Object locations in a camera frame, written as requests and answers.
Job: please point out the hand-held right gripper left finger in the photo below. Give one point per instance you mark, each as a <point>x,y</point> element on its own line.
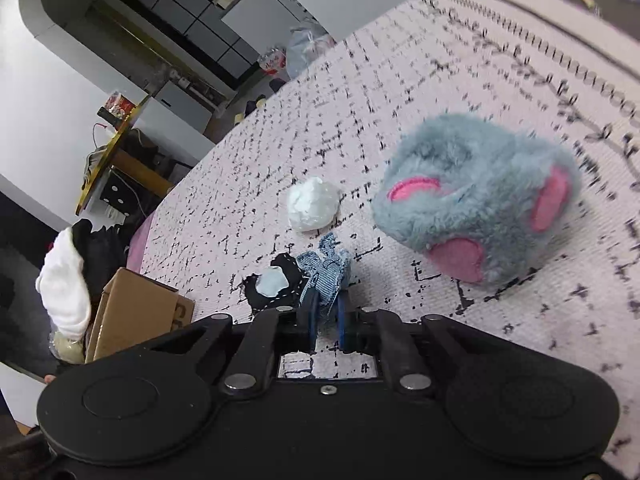
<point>307,322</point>

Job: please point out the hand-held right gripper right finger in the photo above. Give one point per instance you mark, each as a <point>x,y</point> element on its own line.
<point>343,327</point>

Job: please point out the denim cloth item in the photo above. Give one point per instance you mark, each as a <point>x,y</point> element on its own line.
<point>325,270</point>

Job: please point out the black cloth pale blue patch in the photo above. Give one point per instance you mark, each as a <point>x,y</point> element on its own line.
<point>287,267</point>

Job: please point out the white crinkled soft ball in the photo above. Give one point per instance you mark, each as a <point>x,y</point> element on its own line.
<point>312,202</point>

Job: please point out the cardboard box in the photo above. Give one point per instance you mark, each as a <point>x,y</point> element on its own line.
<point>132,310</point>

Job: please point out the grey plush toy pink patches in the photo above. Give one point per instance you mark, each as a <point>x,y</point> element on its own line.
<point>470,185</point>

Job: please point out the purple bed sheet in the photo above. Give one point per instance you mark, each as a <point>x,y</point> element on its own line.
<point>140,240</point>

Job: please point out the black clothing pile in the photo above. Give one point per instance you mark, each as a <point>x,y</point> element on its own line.
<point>102,255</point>

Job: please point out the black slipper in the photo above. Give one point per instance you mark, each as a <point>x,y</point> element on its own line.
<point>250,107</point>

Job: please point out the yellow slipper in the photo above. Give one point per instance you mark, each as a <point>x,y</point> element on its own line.
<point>260,103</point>

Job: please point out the black dotted box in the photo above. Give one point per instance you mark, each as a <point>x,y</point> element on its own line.
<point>120,195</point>

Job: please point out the beige fluffy item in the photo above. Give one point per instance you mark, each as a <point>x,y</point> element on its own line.
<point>69,347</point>

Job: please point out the white fluffy cloth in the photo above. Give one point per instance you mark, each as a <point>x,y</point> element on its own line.
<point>62,285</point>

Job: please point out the white black-patterned printed blanket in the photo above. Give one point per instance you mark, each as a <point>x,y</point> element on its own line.
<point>400,85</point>

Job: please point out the white cabinet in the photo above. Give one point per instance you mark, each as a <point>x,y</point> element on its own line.
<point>175,105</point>

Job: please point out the oval table yellow edge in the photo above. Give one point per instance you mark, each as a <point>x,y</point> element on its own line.
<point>112,152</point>

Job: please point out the pack of water bottles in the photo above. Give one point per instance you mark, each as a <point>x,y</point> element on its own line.
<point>272,59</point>

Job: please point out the grey cloth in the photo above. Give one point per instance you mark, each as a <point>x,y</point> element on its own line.
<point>95,162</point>

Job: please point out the large clear plastic bag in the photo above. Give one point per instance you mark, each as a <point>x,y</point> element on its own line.
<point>307,47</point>

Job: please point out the red snack boxes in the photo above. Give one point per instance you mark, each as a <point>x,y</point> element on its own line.
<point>117,107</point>

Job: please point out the black grid glass door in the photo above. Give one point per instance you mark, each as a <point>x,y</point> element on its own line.
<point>195,25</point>

